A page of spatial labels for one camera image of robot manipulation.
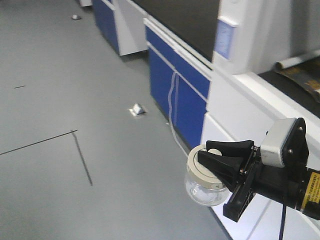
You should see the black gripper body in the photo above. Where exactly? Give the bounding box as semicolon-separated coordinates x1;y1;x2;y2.
223;146;309;222

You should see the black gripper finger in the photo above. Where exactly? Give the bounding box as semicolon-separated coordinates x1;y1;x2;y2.
197;151;244;192
205;140;254;158

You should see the glass jar with white lid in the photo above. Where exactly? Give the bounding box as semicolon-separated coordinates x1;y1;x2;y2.
184;144;230;207

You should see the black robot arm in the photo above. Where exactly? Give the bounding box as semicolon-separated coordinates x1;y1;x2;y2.
196;140;320;222

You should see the white fume hood base cabinet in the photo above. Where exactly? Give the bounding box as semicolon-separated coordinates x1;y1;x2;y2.
202;0;320;240

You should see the rolled paper tube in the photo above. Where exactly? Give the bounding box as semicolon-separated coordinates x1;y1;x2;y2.
273;49;320;71

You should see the blue lab cabinet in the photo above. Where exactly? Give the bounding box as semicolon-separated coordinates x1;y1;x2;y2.
144;18;211;148
92;0;148;56

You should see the crumpled white paper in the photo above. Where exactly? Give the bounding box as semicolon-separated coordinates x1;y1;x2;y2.
71;14;81;21
128;103;147;117

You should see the blue control panel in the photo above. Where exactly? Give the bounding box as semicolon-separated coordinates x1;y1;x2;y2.
214;19;238;60

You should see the far blue lab cabinet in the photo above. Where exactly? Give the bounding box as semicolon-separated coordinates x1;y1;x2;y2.
92;0;148;56

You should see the far crumpled white paper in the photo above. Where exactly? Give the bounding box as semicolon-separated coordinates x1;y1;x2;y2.
71;14;81;21

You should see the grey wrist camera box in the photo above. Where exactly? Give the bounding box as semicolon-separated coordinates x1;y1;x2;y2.
260;117;309;168

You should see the white hose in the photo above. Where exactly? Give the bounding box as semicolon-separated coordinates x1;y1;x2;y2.
167;71;189;157

